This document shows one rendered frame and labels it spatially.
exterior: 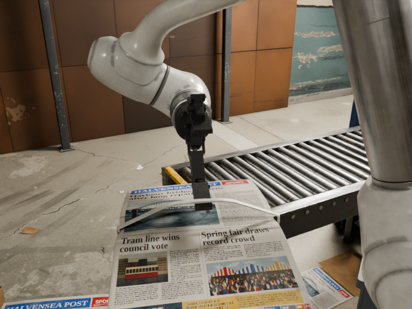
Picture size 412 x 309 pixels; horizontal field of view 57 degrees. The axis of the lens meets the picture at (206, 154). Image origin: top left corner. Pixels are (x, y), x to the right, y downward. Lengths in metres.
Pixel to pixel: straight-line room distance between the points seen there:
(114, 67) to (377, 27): 0.52
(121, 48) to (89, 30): 3.30
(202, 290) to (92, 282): 1.81
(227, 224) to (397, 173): 0.29
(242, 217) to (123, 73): 0.39
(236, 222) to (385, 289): 0.26
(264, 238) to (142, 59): 0.43
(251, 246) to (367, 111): 0.27
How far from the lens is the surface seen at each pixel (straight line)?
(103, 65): 0.85
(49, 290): 2.39
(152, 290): 0.59
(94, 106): 4.28
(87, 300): 1.03
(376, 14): 0.53
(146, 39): 0.82
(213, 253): 0.63
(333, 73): 6.03
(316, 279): 2.37
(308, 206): 1.45
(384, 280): 0.57
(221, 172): 1.64
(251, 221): 0.70
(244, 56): 4.89
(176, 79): 0.87
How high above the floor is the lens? 1.52
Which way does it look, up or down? 24 degrees down
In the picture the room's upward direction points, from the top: straight up
